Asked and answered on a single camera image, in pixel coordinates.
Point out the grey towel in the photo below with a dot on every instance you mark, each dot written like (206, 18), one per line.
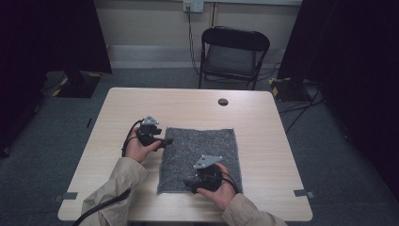
(194, 147)

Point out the black stand base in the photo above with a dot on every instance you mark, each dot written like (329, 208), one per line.
(78, 86)
(288, 91)

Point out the black folding chair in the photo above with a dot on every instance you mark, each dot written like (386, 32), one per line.
(235, 37)

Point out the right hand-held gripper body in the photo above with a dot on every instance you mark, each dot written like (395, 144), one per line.
(209, 179)

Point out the person's right hand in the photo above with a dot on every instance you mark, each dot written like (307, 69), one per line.
(224, 196)

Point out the white wall outlet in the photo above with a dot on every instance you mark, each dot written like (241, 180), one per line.
(194, 4)

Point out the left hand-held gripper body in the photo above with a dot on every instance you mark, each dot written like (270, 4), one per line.
(147, 135)

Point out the black curtain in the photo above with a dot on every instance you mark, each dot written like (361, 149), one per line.
(360, 62)
(47, 31)

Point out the grey tape mark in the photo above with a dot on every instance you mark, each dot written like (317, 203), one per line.
(67, 196)
(302, 193)

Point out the person's left hand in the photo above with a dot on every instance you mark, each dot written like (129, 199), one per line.
(136, 149)

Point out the black floor tape strip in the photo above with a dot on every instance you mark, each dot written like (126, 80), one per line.
(89, 122)

